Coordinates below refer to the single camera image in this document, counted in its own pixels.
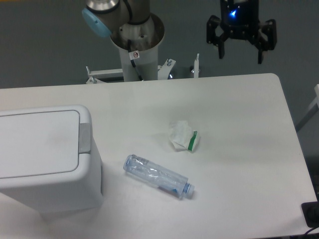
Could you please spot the black device at table corner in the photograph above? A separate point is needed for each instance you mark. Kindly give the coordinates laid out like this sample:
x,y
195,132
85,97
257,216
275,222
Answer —
x,y
311,213

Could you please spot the white plastic trash can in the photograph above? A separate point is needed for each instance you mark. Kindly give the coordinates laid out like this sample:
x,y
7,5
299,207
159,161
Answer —
x,y
75,190

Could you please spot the crumpled white green wrapper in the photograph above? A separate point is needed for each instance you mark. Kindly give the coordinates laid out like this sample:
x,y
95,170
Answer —
x,y
182,136

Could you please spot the white frame at right edge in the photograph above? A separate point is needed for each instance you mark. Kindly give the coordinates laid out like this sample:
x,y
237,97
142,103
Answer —
x,y
312,109

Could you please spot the grey lid push button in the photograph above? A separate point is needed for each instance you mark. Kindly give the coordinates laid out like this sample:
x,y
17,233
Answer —
x,y
85,136

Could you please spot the white trash can lid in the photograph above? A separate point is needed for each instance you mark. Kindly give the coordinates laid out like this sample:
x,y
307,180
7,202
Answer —
x,y
38,143

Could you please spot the white metal base frame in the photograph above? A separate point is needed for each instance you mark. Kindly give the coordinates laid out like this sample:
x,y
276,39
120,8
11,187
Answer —
x,y
131,72

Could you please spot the crushed clear plastic bottle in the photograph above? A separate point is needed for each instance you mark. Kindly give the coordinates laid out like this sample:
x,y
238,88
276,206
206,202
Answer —
x,y
159,176

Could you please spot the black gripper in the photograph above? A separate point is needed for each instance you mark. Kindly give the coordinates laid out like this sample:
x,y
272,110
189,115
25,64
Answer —
x,y
240,20

